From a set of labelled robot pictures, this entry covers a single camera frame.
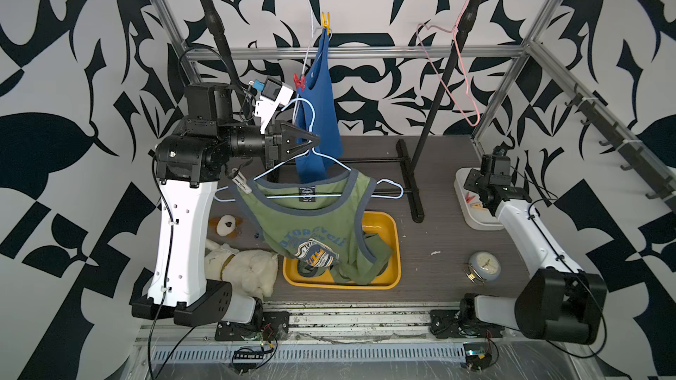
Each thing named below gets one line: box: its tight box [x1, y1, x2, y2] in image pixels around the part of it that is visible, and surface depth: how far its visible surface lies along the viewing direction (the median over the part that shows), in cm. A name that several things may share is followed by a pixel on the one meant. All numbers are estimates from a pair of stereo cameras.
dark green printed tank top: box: [234, 168, 394, 285], surface depth 62 cm
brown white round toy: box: [209, 214, 243, 238], surface depth 93 cm
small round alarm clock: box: [465, 250, 501, 285], surface depth 83 cm
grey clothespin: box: [227, 167, 253, 194], surface depth 53 cm
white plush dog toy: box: [204, 239, 279, 299], surface depth 78 cm
